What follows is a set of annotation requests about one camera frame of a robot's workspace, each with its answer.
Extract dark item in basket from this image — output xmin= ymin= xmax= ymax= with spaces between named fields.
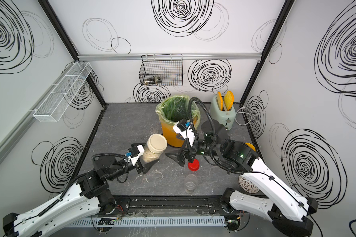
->
xmin=144 ymin=77 xmax=162 ymax=86

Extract green plastic bin liner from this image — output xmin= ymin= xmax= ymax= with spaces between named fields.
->
xmin=155 ymin=95 xmax=190 ymax=127

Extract left yellow toast slice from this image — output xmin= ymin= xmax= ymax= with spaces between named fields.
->
xmin=217 ymin=91 xmax=223 ymax=111

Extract white slotted cable duct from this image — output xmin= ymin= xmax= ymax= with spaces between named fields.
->
xmin=67 ymin=216 xmax=226 ymax=229

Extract yellow toast slice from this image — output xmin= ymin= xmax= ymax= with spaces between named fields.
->
xmin=223 ymin=90 xmax=234 ymax=111
xmin=217 ymin=91 xmax=223 ymax=111

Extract black wire wall basket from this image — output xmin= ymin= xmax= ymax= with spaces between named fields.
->
xmin=138 ymin=54 xmax=184 ymax=86

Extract clear jar with oatmeal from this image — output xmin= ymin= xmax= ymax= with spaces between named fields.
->
xmin=184 ymin=174 xmax=198 ymax=194

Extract red jar lid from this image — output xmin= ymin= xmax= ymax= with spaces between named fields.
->
xmin=187 ymin=159 xmax=200 ymax=171

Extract beige lidded oatmeal jar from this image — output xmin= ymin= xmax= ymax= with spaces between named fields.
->
xmin=142 ymin=133 xmax=168 ymax=163

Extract yellow mug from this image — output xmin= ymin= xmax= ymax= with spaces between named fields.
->
xmin=245 ymin=143 xmax=256 ymax=152

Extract orange trash bin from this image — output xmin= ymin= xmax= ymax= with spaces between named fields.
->
xmin=160 ymin=120 xmax=184 ymax=148

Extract mint green toaster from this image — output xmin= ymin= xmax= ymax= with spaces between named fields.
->
xmin=209 ymin=96 xmax=236 ymax=130

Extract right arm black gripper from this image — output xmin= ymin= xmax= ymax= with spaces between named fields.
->
xmin=165 ymin=132 xmax=222 ymax=165

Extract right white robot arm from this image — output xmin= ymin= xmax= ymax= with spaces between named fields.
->
xmin=167 ymin=119 xmax=318 ymax=237

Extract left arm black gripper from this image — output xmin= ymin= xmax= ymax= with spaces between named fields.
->
xmin=107 ymin=142 xmax=159 ymax=183

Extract white toaster power cable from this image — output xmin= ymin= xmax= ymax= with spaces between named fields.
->
xmin=234 ymin=106 xmax=253 ymax=126

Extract right yellow toast slice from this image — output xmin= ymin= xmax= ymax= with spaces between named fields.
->
xmin=223 ymin=90 xmax=234 ymax=111

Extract white wire wall shelf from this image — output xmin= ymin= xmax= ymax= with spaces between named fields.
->
xmin=33 ymin=62 xmax=93 ymax=122

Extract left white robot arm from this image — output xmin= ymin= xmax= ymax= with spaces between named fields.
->
xmin=3 ymin=143 xmax=159 ymax=237

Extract patterned white bowl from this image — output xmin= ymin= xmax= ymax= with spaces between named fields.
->
xmin=238 ymin=175 xmax=260 ymax=194

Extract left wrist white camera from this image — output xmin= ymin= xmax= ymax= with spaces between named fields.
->
xmin=125 ymin=147 xmax=144 ymax=166

